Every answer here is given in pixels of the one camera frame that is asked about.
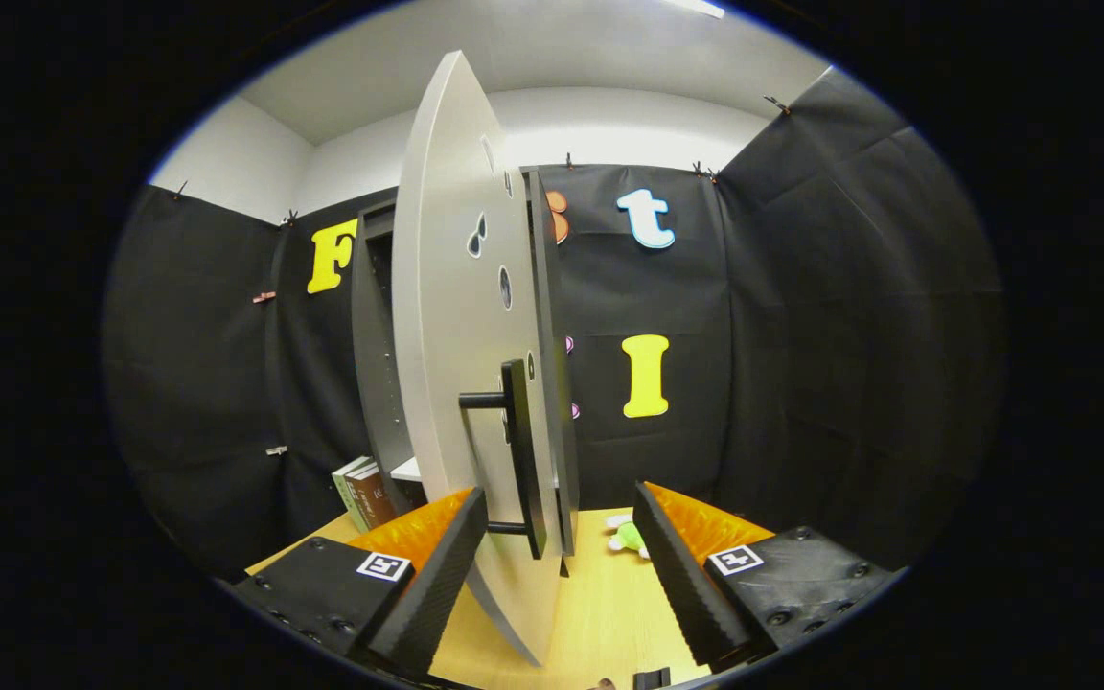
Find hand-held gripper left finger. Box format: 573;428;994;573
229;485;492;678

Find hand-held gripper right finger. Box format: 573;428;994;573
631;480;901;675

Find black door handle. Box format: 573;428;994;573
459;358;550;562

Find green plush toy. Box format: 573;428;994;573
607;515;651;560

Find thin brown book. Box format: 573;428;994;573
346;465;377;531

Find green book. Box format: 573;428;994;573
332;456;371;534

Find dark grey cabinet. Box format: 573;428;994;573
351;165;582;559

